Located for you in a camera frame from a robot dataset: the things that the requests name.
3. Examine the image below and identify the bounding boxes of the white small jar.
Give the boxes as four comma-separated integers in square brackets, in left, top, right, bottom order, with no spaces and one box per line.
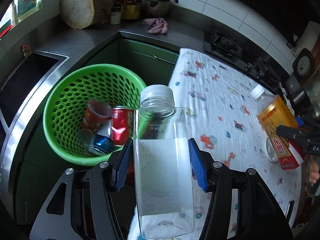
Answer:
[110,7,121,25]

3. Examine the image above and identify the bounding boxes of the steel kitchen sink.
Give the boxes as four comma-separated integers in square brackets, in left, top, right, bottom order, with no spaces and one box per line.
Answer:
[1,50,69,217]

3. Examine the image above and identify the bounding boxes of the orange red tea bottle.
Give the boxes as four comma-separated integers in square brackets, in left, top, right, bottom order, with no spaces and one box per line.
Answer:
[251,85,303,170]

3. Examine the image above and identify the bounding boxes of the white cartoon print cloth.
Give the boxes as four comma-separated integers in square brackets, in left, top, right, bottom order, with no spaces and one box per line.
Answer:
[128,48,301,239]

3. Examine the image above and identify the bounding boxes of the steel pot with black handle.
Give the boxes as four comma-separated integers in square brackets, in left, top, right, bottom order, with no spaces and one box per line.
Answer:
[142,0,179,17]

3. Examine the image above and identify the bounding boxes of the red soda can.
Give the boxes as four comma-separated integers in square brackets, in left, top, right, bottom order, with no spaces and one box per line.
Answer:
[111,106,133,146]

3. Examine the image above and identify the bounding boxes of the black gas stove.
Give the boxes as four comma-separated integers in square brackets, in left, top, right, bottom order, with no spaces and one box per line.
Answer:
[203,29,289,93]

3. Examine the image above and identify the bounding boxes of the round wooden chopping block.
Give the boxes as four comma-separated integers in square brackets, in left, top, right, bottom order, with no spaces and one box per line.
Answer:
[60,0,111,29]

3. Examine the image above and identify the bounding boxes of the red plastic cup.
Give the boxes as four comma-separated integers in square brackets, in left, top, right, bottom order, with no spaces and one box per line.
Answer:
[82,99,112,132]

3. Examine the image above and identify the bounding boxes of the green cabinet door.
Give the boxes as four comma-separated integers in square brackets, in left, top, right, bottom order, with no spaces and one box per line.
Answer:
[119,39,178,86]

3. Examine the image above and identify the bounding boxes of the person right hand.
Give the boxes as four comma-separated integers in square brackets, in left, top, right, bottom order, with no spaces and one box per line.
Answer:
[309,160,319,184]

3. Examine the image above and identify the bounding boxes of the clear plastic bottle white cap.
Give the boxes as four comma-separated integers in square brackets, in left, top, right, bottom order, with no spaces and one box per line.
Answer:
[133,85,194,239]

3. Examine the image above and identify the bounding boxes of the white plastic lid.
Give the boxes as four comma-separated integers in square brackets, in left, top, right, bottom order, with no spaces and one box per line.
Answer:
[265,138,278,163]

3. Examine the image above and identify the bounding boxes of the green perforated plastic basket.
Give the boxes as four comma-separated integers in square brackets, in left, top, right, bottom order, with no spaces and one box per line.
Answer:
[43,63,146,166]

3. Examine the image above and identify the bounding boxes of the detergent jug on windowsill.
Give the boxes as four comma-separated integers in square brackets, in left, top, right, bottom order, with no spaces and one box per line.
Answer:
[17,0,37,22]

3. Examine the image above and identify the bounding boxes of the blue white soda can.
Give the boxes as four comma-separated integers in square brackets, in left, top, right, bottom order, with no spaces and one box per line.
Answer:
[90,119,116,155]

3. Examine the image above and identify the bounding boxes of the dark soy sauce bottle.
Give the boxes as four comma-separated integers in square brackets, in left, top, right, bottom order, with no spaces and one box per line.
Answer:
[121,0,142,20]

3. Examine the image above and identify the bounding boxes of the pink rag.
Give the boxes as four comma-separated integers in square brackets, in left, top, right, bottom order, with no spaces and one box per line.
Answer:
[143,18,169,35]

